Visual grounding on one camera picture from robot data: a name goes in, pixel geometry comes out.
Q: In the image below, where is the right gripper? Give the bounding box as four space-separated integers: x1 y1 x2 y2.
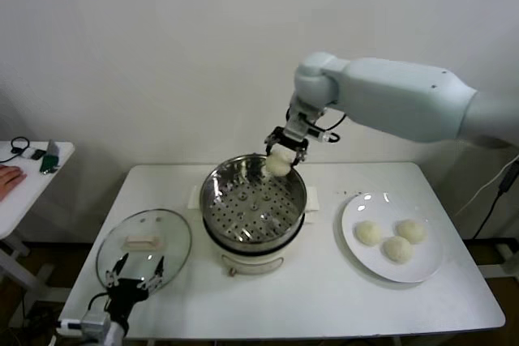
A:
264 113 315 169

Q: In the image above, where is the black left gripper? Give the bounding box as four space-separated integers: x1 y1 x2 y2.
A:
105 251 166 329

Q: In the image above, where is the white steamed baozi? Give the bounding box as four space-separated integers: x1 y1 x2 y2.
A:
382 236 415 264
264 149 292 178
395 218 428 245
355 220 383 248

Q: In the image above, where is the round glass pot lid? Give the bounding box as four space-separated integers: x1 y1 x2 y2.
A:
95 208 193 297

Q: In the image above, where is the perforated steel steamer basket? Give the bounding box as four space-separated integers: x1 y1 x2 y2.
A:
187 154 321 246

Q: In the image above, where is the person's bare hand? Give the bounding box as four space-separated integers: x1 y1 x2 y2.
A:
0 165 28 203

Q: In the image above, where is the white electric pot base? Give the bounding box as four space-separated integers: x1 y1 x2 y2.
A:
201 207 306 278

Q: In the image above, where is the white round plate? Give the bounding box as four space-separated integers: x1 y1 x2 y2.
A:
334 191 444 284

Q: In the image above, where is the white side table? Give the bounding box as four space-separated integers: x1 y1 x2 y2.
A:
0 141 76 302

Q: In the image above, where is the green and grey tool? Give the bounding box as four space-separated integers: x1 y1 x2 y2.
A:
38 139 62 176

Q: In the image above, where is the grey metal stand base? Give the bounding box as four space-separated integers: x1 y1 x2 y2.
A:
496 240 519 278

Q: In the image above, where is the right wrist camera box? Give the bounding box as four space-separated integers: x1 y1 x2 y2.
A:
307 126 341 145

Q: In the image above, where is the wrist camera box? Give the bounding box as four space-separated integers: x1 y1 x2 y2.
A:
55 310 113 339
307 126 341 145

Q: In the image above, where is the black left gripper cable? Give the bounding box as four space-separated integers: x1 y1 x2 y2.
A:
87 291 113 323

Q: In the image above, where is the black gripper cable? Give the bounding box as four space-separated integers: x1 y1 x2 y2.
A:
87 291 113 323
285 106 349 144

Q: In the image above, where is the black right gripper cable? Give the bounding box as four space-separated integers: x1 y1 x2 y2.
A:
285 106 349 144

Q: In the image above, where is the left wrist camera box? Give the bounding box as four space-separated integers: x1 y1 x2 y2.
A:
55 310 113 339

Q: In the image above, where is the black looped cable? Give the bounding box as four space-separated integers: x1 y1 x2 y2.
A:
0 137 32 163

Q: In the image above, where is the white wall cable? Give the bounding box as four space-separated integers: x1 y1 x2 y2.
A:
452 159 519 217

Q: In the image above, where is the black cable with adapter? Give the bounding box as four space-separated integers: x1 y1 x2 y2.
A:
472 167 519 240

